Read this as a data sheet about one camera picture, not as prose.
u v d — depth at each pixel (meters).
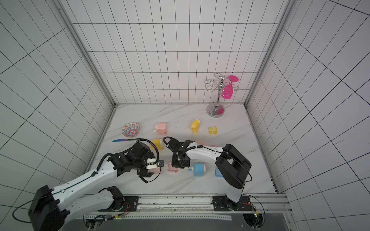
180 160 0.62
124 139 0.99
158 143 0.70
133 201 0.74
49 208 0.38
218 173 0.83
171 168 0.85
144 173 0.69
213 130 1.04
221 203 0.73
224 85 0.93
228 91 1.10
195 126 0.98
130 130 1.02
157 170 0.81
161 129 0.98
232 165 0.47
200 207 0.73
